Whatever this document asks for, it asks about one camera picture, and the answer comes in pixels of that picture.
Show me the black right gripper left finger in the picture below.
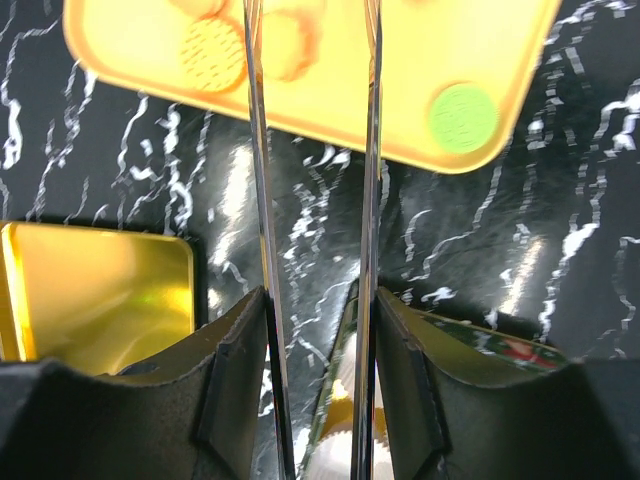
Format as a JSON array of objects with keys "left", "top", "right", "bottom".
[{"left": 1, "top": 288, "right": 267, "bottom": 479}]

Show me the green round cookie right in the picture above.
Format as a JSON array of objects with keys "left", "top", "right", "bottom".
[{"left": 427, "top": 83, "right": 499, "bottom": 154}]

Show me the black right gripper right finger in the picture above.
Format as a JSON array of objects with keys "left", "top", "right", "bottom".
[{"left": 376, "top": 289, "right": 639, "bottom": 479}]

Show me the white paper cup centre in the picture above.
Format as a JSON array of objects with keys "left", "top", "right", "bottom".
[{"left": 306, "top": 430, "right": 394, "bottom": 480}]

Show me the yellow plastic tray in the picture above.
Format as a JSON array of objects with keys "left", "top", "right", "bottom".
[{"left": 63, "top": 1, "right": 559, "bottom": 174}]

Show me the gold square cookie tin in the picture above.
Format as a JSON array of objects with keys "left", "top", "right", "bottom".
[{"left": 298, "top": 281, "right": 567, "bottom": 479}]

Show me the gold tin lid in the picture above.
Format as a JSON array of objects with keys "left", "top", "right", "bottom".
[{"left": 1, "top": 221, "right": 195, "bottom": 375}]

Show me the yellow star cookie lower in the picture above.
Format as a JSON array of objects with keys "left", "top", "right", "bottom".
[{"left": 261, "top": 1, "right": 317, "bottom": 83}]

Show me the orange scalloped cookie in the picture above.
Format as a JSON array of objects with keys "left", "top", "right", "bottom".
[{"left": 179, "top": 16, "right": 246, "bottom": 93}]

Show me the white paper cup bottom-right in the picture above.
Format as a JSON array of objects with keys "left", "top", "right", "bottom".
[{"left": 329, "top": 333, "right": 357, "bottom": 401}]

